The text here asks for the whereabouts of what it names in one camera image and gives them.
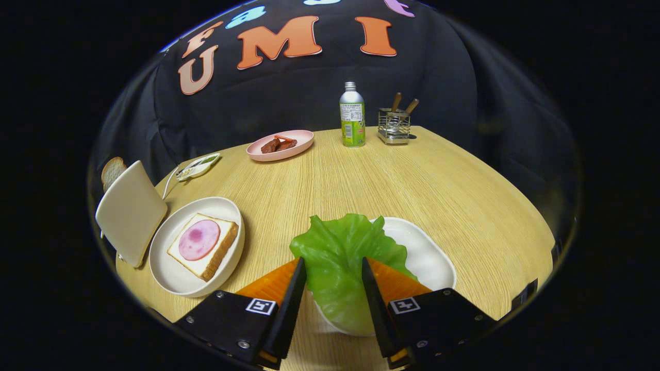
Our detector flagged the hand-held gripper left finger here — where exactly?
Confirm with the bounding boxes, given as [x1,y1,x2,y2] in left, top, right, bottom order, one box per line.
[173,258,308,370]

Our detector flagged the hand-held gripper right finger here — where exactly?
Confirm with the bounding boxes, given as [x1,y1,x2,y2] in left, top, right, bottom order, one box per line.
[361,257,498,369]

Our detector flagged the green lettuce leaf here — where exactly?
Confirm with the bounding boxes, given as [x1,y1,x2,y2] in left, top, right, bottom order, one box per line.
[289,213,417,335]

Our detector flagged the brown-crust bread slice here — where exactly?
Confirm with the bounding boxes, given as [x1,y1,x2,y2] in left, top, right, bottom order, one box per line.
[101,157,127,192]

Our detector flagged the white square plate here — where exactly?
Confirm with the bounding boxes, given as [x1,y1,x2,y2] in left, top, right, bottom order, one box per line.
[312,217,457,338]

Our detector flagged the square toast slice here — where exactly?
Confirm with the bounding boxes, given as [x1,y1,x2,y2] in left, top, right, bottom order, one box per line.
[167,213,239,282]

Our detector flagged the pink ham slice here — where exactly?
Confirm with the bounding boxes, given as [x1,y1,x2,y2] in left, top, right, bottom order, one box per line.
[178,220,221,261]

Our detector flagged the white round plate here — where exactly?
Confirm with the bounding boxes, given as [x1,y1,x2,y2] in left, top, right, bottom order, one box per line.
[149,196,245,298]

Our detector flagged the brown meat pieces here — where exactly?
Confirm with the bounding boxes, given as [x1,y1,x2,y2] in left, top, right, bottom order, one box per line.
[260,137,298,154]

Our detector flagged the pink plate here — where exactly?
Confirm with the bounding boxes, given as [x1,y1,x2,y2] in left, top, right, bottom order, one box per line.
[246,129,315,162]

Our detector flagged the white divided bean dish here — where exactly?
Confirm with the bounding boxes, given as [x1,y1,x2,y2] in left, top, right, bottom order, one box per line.
[175,153,221,182]

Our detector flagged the white toaster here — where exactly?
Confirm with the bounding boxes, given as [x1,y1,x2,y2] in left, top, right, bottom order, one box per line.
[95,160,169,268]

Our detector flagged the green-label metal bottle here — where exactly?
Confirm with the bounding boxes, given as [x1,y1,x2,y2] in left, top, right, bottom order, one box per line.
[339,81,366,148]

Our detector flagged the black backdrop cloth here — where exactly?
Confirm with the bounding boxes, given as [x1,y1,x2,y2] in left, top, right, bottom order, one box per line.
[90,0,581,248]

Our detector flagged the white toaster cable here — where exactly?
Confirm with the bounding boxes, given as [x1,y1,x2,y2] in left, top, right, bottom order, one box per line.
[162,165,181,200]

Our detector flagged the wire utensil holder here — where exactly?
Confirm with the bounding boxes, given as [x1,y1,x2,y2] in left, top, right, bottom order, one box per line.
[377,107,411,145]

